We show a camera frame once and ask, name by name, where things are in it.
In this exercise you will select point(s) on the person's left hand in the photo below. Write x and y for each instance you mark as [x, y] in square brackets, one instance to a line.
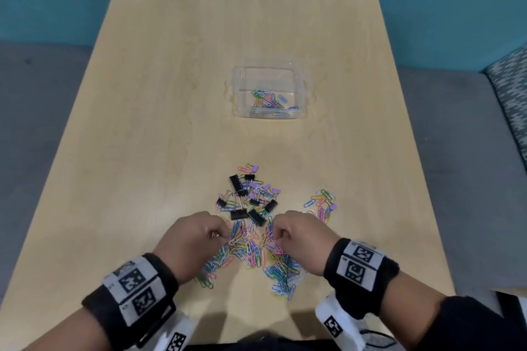
[187, 241]

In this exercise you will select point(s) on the person's right hand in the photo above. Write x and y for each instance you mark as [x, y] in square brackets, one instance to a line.
[306, 241]

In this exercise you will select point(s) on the person's left fingers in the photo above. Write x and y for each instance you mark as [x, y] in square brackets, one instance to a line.
[218, 230]

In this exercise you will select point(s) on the person's right fingers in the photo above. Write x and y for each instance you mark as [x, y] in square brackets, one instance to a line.
[280, 232]

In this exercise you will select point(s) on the person's right forearm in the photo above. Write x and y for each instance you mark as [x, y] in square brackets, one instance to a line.
[411, 307]

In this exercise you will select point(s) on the person's left forearm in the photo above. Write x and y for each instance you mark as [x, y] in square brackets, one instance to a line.
[66, 332]

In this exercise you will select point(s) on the group of black binder clips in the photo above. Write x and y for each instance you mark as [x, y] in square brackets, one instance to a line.
[238, 214]

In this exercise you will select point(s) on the large pile of colourful paper clips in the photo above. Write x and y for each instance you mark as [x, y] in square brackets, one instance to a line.
[247, 250]

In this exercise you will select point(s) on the small cluster of colourful paper clips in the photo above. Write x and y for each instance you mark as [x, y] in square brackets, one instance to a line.
[323, 200]

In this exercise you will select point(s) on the group of small purple binder clips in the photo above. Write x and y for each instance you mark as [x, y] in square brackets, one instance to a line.
[255, 168]

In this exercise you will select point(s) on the black right wristband with markers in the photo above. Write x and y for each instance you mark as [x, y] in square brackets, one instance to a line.
[360, 270]

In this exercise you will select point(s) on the black wristband with markers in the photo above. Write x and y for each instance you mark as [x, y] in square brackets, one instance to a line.
[131, 289]
[360, 270]

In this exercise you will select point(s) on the black left wristband with markers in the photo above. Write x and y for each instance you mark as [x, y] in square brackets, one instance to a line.
[131, 289]

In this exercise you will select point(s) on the heap of boxed paper clips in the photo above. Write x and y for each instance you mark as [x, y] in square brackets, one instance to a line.
[269, 100]

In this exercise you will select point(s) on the clear plastic container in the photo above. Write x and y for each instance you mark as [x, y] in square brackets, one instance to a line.
[269, 75]

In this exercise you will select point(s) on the patterned grey upholstered seat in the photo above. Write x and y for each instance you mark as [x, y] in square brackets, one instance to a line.
[512, 87]

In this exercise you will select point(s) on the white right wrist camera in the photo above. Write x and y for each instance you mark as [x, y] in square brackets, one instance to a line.
[335, 324]

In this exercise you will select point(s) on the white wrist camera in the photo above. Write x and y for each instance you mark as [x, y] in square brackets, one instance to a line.
[335, 324]
[175, 334]

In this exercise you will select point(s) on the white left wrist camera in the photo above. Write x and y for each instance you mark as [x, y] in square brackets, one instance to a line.
[175, 334]

